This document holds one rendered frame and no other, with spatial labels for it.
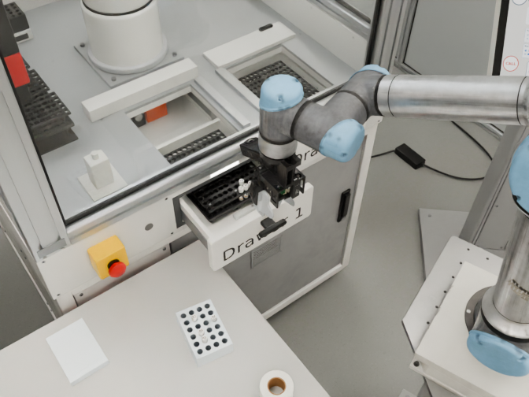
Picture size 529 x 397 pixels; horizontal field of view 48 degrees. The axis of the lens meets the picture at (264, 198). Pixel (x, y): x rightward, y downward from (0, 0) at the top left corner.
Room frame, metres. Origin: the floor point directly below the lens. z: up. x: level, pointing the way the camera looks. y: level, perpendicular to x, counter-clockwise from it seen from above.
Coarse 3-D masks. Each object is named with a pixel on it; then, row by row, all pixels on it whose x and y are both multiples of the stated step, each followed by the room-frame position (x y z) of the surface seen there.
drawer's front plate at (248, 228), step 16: (304, 192) 0.93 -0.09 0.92; (272, 208) 0.88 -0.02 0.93; (288, 208) 0.90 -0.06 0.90; (304, 208) 0.94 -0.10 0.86; (240, 224) 0.83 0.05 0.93; (256, 224) 0.85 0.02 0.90; (288, 224) 0.91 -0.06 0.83; (208, 240) 0.78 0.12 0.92; (224, 240) 0.79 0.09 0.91; (240, 240) 0.82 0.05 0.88; (256, 240) 0.85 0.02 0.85
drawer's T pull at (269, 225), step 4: (264, 220) 0.86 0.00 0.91; (268, 220) 0.86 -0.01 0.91; (272, 220) 0.86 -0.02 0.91; (280, 220) 0.86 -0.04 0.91; (284, 220) 0.86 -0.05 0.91; (264, 224) 0.84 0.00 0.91; (268, 224) 0.84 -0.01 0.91; (272, 224) 0.84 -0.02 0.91; (276, 224) 0.84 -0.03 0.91; (280, 224) 0.84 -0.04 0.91; (284, 224) 0.85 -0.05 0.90; (264, 228) 0.83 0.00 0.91; (268, 228) 0.83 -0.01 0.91; (272, 228) 0.83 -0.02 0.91; (276, 228) 0.84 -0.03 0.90; (260, 232) 0.82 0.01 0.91; (264, 232) 0.82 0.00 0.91; (268, 232) 0.82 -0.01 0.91; (260, 236) 0.81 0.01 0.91
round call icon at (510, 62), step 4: (504, 56) 1.34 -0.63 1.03; (508, 56) 1.34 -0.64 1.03; (512, 56) 1.34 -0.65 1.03; (516, 56) 1.34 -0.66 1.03; (504, 60) 1.33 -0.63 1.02; (508, 60) 1.33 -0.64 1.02; (512, 60) 1.33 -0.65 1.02; (516, 60) 1.33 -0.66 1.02; (504, 64) 1.32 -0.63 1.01; (508, 64) 1.32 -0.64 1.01; (512, 64) 1.32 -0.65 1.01; (516, 64) 1.32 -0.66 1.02; (504, 68) 1.32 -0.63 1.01; (508, 68) 1.32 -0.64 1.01; (512, 68) 1.32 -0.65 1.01; (516, 68) 1.32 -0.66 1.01
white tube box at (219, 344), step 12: (180, 312) 0.68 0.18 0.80; (192, 312) 0.68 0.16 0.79; (204, 312) 0.68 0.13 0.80; (216, 312) 0.68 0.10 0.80; (180, 324) 0.65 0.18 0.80; (192, 324) 0.65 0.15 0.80; (204, 324) 0.66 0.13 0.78; (216, 324) 0.65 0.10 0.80; (192, 336) 0.62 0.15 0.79; (216, 336) 0.62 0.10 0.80; (228, 336) 0.62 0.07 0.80; (192, 348) 0.59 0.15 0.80; (204, 348) 0.59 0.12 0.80; (216, 348) 0.59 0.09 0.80; (228, 348) 0.60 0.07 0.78; (204, 360) 0.57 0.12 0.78
